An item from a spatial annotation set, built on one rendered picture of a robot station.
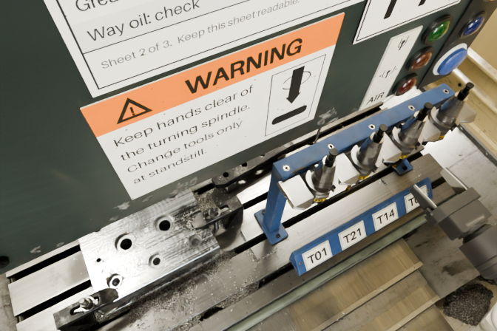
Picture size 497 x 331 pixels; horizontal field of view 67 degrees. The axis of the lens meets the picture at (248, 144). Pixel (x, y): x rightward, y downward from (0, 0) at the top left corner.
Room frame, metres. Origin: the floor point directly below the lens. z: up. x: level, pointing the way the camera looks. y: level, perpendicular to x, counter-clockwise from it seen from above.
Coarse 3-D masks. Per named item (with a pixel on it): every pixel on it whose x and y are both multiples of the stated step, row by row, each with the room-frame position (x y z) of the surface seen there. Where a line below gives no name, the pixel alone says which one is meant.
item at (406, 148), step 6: (396, 132) 0.46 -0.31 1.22; (396, 138) 0.45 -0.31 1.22; (420, 138) 0.45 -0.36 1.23; (396, 144) 0.44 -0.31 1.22; (402, 144) 0.43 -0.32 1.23; (408, 144) 0.43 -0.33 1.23; (414, 144) 0.44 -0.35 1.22; (420, 144) 0.44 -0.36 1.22; (402, 150) 0.43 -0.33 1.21; (408, 150) 0.43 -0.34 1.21
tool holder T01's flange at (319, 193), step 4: (308, 172) 0.35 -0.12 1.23; (308, 176) 0.34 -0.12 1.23; (336, 176) 0.35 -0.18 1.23; (308, 180) 0.34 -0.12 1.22; (336, 180) 0.34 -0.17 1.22; (308, 184) 0.33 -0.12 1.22; (312, 184) 0.33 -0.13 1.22; (332, 184) 0.33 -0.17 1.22; (336, 184) 0.33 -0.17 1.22; (312, 188) 0.32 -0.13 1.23; (316, 188) 0.32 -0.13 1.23; (320, 188) 0.32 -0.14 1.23; (324, 188) 0.32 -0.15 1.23; (328, 188) 0.32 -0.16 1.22; (332, 188) 0.33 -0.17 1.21; (316, 192) 0.31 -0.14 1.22; (320, 192) 0.31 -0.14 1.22; (324, 192) 0.31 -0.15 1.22; (328, 192) 0.31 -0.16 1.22; (316, 196) 0.31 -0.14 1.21; (320, 196) 0.31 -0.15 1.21; (324, 196) 0.31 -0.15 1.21
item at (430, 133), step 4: (428, 120) 0.50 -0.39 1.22; (428, 124) 0.49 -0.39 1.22; (432, 124) 0.49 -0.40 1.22; (424, 128) 0.48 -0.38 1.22; (428, 128) 0.48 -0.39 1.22; (432, 128) 0.48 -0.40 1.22; (436, 128) 0.48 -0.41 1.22; (424, 132) 0.47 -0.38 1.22; (428, 132) 0.47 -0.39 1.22; (432, 132) 0.47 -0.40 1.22; (436, 132) 0.47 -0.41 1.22; (440, 132) 0.47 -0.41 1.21; (424, 136) 0.46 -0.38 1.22; (428, 136) 0.46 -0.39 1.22; (432, 136) 0.46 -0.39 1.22; (436, 136) 0.46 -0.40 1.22; (424, 140) 0.45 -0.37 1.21; (428, 140) 0.45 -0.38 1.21; (432, 140) 0.45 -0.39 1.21
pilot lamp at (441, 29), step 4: (440, 24) 0.23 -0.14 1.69; (444, 24) 0.24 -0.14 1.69; (448, 24) 0.24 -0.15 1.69; (436, 28) 0.23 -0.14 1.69; (440, 28) 0.23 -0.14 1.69; (444, 28) 0.23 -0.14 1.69; (448, 28) 0.24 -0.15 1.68; (432, 32) 0.23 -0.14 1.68; (436, 32) 0.23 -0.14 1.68; (440, 32) 0.23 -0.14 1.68; (444, 32) 0.24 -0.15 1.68; (432, 36) 0.23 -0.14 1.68; (436, 36) 0.23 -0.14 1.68; (440, 36) 0.23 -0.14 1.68; (428, 40) 0.23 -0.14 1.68; (432, 40) 0.23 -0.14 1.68; (436, 40) 0.23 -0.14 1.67
